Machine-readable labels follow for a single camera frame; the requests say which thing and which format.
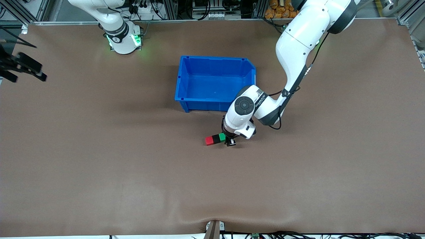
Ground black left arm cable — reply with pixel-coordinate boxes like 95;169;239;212
268;32;330;130

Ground orange snack bags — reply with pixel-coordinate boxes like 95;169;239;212
265;0;297;19

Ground metal table edge bracket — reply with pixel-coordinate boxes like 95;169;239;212
206;220;225;239

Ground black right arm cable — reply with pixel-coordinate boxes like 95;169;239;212
0;25;37;49

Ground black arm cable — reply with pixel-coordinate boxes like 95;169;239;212
0;25;37;49
268;32;330;130

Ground blue plastic storage bin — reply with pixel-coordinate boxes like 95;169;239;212
175;55;257;113

